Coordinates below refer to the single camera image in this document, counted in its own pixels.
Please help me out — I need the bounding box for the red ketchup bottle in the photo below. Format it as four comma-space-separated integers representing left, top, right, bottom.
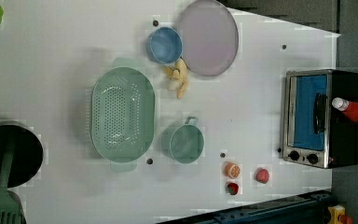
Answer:
332, 97, 358, 122

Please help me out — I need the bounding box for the black toaster oven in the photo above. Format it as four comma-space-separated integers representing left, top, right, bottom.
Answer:
282, 69, 358, 169

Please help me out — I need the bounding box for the yellow toy object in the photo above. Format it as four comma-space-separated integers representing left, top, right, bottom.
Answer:
328, 205, 353, 224

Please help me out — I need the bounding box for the pink toy fruit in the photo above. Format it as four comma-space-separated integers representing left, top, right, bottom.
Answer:
255, 168, 269, 184

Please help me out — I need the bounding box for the toy orange half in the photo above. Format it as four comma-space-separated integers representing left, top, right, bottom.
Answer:
224, 162, 241, 179

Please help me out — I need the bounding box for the toy strawberry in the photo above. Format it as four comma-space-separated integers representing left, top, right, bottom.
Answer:
226, 182, 239, 195

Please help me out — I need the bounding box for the large lilac plate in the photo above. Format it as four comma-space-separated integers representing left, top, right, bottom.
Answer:
176, 0, 239, 76

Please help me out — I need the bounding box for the peeled toy banana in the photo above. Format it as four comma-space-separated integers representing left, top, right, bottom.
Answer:
162, 58, 189, 99

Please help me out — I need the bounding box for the blue bowl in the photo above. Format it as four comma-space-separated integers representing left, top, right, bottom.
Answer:
145, 27, 183, 64

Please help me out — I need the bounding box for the green oval colander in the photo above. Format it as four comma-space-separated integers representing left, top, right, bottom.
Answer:
90, 57, 155, 173

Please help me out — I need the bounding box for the black utensil holder pot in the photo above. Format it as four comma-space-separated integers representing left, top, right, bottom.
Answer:
0, 121, 44, 188

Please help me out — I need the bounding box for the green slotted spatula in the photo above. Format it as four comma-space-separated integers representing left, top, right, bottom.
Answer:
0, 132, 21, 224

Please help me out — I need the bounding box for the blue metal frame rail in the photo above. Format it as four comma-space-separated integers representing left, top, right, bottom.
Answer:
159, 190, 337, 224

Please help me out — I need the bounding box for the green cup with handle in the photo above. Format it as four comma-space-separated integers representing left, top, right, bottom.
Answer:
161, 117, 204, 164

